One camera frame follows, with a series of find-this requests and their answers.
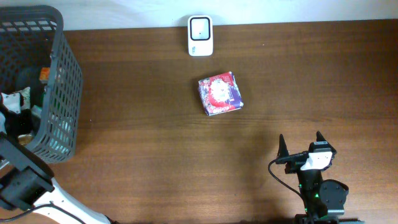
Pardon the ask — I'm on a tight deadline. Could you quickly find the small orange tissue pack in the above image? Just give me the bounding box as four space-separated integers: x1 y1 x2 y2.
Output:
39 67 50 83

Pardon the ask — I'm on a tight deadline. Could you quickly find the red purple pad package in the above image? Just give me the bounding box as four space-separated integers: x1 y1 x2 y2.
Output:
198 71 244 116

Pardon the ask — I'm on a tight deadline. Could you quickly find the white floral cream tube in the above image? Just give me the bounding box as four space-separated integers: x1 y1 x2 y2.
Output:
17 133 34 146

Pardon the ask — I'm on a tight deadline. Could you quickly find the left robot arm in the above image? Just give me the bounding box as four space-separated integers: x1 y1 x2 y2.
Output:
1 114 115 224

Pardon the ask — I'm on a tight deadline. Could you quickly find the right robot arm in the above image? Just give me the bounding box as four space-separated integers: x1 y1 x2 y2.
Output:
267 131 363 224

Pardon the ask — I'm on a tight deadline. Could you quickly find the white barcode scanner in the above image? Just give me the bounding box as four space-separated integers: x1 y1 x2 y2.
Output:
187 15 214 57

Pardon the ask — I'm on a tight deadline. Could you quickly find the dark grey plastic basket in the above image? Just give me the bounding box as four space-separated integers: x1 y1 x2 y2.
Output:
1 6 83 164

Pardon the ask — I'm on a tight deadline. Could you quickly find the right black camera cable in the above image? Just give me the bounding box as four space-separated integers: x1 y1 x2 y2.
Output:
267 151 310 215

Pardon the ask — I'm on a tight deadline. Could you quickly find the black camera cable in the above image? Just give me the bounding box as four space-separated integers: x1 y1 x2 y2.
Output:
267 151 310 215
0 202 86 224

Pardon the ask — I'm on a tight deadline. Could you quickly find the left black camera cable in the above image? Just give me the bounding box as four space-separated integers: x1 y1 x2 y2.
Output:
0 202 86 224

